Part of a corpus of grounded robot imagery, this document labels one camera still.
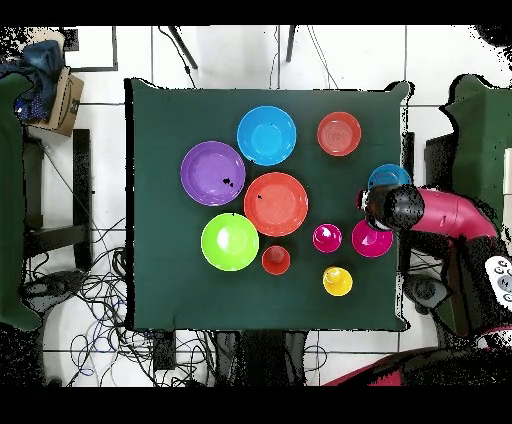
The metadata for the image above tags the small blue bowl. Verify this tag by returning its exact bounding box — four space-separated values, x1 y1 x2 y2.
367 163 414 192

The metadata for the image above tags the pink bowl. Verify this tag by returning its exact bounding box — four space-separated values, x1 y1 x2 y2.
350 218 395 259

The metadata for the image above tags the pink cup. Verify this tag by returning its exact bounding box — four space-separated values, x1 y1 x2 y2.
311 222 344 255

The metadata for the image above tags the large orange bowl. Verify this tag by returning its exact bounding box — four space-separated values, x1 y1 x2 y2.
242 171 310 238

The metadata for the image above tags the green bowl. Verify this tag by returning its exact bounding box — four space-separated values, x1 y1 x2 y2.
200 212 260 273

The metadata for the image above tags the small orange bowl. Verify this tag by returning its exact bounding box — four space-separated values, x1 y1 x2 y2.
316 111 363 158

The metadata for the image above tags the yellow cup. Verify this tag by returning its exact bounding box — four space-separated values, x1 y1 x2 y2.
322 265 354 298

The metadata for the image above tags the orange cup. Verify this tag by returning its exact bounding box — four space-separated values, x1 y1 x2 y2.
260 244 292 276

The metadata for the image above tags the dark grey stand base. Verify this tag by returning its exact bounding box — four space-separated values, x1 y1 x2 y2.
21 270 87 317
403 273 451 315

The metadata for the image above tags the large blue bowl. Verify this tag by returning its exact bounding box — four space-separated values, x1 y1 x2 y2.
236 104 298 167

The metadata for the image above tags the green covered side table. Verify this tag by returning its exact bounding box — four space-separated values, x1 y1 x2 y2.
0 73 41 331
435 73 512 337

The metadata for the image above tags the purple bowl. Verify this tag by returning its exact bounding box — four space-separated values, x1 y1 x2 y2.
179 140 247 207

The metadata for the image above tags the black tripod leg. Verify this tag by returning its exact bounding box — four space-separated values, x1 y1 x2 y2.
285 24 297 63
167 25 199 70

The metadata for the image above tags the dark green tablecloth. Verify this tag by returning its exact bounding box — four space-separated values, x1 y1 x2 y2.
124 77 415 334

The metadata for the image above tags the black power strip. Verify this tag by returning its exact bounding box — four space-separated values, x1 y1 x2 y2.
152 329 178 371

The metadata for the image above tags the blue cloth bundle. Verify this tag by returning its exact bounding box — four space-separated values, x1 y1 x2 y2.
0 38 65 125

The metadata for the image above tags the black chair frame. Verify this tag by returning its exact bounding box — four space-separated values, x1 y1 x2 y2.
21 128 93 273
399 131 455 273

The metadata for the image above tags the tangle of cables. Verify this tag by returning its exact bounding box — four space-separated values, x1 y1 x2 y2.
23 215 217 387

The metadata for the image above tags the white board black frame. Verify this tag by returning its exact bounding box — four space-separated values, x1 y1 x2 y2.
63 25 119 73

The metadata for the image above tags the blue cable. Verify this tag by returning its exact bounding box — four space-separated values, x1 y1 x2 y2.
71 335 97 379

